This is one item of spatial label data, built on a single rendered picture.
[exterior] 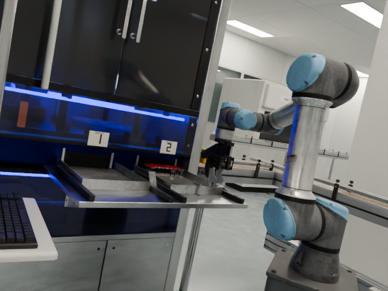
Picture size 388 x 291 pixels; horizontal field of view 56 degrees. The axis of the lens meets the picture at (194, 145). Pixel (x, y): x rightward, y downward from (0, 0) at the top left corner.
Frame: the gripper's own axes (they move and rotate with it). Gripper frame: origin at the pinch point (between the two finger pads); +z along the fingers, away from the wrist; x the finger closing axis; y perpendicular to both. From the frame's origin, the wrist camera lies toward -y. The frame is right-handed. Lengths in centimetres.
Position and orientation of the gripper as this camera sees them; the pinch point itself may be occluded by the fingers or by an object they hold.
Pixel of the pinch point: (210, 185)
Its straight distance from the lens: 153.1
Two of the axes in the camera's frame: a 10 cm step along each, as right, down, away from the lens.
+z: -2.0, 9.7, 1.0
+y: 5.6, 2.0, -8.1
